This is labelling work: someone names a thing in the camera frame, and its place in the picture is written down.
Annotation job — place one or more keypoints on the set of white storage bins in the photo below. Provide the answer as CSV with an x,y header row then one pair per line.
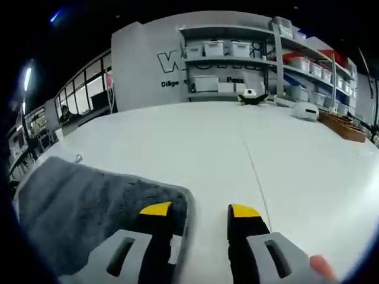
x,y
213,48

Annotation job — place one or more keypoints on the person's right hand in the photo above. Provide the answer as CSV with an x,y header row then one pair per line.
x,y
322,267

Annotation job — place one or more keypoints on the pink flag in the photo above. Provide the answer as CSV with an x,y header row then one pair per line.
x,y
109,80

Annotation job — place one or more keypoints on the black monitor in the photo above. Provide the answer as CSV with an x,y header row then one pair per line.
x,y
100,101

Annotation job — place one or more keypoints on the grey towel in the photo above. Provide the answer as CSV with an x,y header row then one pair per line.
x,y
89,192

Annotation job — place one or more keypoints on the white rounded device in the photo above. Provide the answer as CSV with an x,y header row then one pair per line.
x,y
305,112

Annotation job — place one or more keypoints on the wooden tray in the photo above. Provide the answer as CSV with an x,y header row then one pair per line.
x,y
343,128

